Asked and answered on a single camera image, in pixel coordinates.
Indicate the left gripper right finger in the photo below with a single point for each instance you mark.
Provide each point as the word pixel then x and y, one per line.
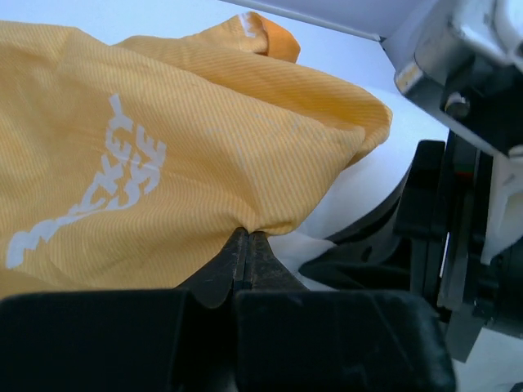
pixel 263 271

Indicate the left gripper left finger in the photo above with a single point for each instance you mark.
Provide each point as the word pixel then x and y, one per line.
pixel 223 275

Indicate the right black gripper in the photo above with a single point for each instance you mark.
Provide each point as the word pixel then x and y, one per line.
pixel 427 238

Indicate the yellow orange pillowcase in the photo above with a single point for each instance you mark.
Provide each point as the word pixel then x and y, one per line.
pixel 130 165

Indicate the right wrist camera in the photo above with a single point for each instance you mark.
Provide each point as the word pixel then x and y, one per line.
pixel 462 64

